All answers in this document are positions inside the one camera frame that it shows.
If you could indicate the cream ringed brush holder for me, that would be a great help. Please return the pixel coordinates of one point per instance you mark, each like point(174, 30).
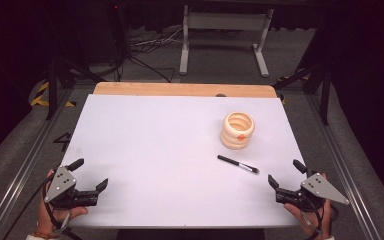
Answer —
point(230, 138)

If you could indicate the yellow and black floor tape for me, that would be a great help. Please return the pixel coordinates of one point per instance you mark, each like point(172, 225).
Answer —
point(40, 100)

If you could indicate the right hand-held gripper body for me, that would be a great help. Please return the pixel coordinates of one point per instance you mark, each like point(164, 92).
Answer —
point(320, 188)

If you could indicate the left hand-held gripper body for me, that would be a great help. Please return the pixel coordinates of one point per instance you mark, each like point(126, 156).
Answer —
point(61, 181)

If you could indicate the person's left hand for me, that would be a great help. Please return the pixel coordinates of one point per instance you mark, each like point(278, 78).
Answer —
point(46, 220)

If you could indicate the person's right hand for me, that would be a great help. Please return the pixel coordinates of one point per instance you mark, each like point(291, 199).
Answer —
point(313, 223)

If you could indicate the black tower with red light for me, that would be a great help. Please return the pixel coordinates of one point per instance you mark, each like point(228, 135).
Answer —
point(117, 30)

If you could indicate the aluminium rail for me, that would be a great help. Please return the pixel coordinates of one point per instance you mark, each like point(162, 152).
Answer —
point(343, 166)
point(23, 170)

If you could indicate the white board sheet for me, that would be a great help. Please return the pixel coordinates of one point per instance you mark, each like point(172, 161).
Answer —
point(153, 160)

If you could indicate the black tripod stand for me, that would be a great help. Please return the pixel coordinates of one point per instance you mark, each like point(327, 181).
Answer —
point(51, 90)
point(325, 96)

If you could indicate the black makeup brush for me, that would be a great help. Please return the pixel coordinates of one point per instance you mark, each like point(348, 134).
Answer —
point(233, 161)

